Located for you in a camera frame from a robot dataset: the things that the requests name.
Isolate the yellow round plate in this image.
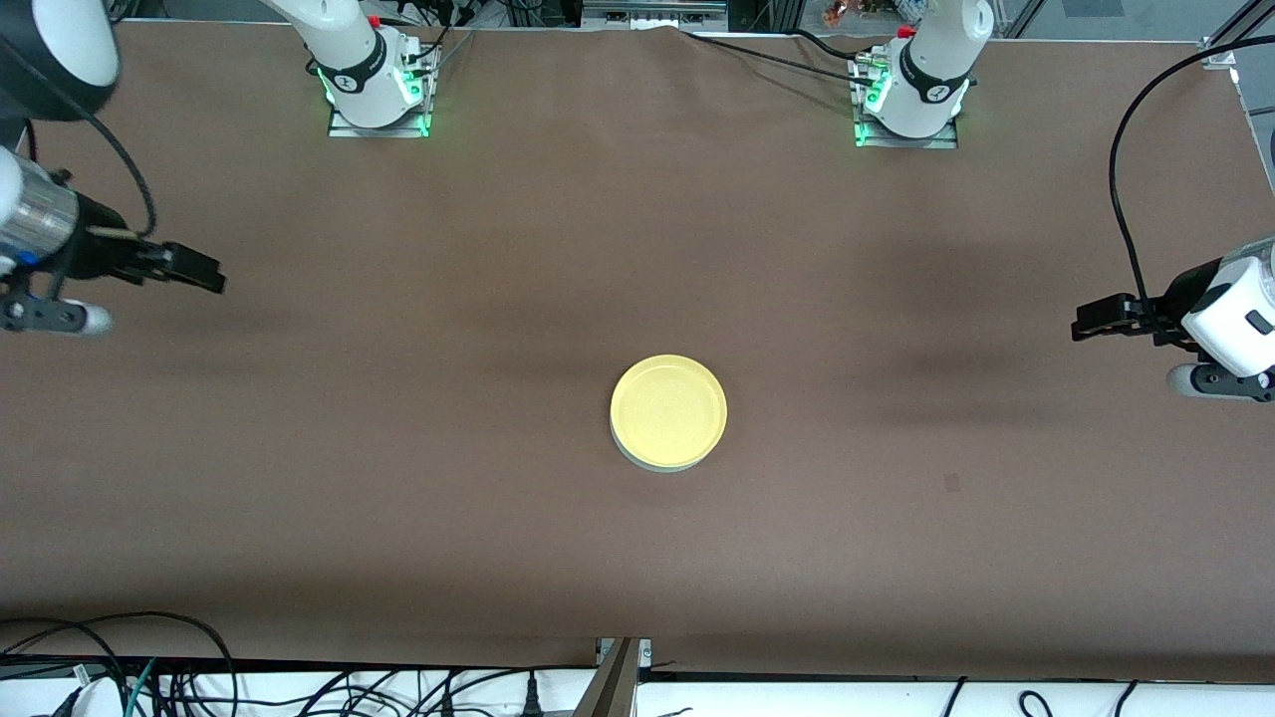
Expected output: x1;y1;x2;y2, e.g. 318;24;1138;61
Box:
610;355;729;469

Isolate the pale green round plate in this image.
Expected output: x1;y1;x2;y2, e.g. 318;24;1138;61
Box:
612;428;724;474

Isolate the white plug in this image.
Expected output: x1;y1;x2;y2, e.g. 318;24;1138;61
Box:
65;675;128;717

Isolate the brown table cover sheet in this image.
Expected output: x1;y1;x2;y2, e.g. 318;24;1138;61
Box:
0;20;1275;683

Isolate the grey metal fixture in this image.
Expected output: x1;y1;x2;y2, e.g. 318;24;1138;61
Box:
581;0;730;31

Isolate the aluminium table profile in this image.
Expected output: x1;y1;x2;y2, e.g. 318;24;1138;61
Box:
573;637;653;717

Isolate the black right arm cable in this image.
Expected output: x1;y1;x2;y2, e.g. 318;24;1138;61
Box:
0;40;158;240

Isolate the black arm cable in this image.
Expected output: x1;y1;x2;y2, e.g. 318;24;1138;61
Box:
1110;38;1275;330
0;40;158;240

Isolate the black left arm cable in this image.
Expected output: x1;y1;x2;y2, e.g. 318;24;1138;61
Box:
1110;38;1275;330

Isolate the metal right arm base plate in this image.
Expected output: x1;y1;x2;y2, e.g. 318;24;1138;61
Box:
327;45;441;139

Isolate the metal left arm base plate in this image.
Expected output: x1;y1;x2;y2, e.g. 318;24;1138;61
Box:
849;55;962;150

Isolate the aluminium frame profile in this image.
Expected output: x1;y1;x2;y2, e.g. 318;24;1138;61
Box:
1200;0;1275;71

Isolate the black base power cable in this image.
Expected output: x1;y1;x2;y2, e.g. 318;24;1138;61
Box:
403;0;477;76

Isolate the black looped floor cable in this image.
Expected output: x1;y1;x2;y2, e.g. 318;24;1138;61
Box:
0;611;238;717

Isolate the short black table cable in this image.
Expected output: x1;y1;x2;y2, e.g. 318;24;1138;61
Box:
792;28;883;63

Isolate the green cable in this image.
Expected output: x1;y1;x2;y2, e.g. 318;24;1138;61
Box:
125;657;160;717

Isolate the long black table cable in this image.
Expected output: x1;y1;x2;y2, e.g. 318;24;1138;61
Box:
680;28;878;89

